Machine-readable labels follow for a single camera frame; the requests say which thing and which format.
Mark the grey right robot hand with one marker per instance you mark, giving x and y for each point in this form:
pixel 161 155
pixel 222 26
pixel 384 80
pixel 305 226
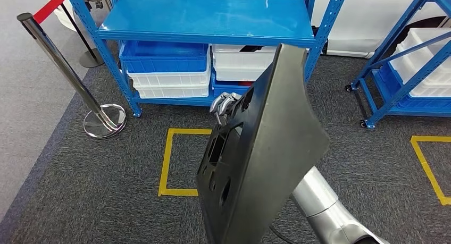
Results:
pixel 222 101

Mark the black plastic panel part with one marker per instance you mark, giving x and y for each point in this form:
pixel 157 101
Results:
pixel 275 147

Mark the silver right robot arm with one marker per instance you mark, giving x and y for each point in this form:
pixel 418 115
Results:
pixel 317 196

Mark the blue metal shelf rack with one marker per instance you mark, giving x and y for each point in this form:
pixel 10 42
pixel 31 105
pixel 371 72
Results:
pixel 204 17
pixel 387 101

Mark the blue plastic crate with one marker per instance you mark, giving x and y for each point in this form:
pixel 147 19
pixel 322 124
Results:
pixel 422 103
pixel 225 89
pixel 162 62

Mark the red item in crate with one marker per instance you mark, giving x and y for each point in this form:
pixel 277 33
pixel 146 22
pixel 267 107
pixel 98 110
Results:
pixel 246 83

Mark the black item in crate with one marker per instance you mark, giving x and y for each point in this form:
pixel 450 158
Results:
pixel 251 48

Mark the white car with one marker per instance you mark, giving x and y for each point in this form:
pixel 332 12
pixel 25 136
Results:
pixel 359 17

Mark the red barrier belt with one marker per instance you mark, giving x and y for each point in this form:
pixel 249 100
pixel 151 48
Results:
pixel 49 6

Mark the chrome stanchion post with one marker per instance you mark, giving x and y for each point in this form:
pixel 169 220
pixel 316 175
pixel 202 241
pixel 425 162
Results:
pixel 67 70

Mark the thin black stanchion post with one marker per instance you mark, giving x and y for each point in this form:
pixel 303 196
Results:
pixel 75 27

